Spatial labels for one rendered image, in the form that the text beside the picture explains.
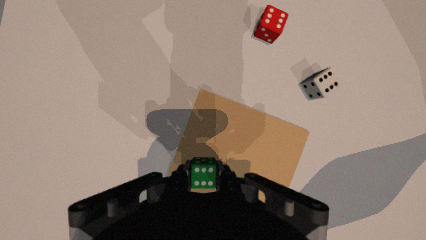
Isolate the green die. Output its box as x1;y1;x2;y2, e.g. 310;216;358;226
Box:
191;157;217;189

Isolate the tan flat mat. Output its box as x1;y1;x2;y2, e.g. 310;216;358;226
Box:
167;89;310;188

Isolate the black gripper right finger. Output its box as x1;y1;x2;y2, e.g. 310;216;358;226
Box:
216;160;329;240

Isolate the white die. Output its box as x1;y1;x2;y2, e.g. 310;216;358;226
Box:
301;67;341;100

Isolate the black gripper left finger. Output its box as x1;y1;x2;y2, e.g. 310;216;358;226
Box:
68;160;192;240

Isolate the red die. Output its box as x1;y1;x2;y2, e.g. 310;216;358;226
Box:
254;5;288;44

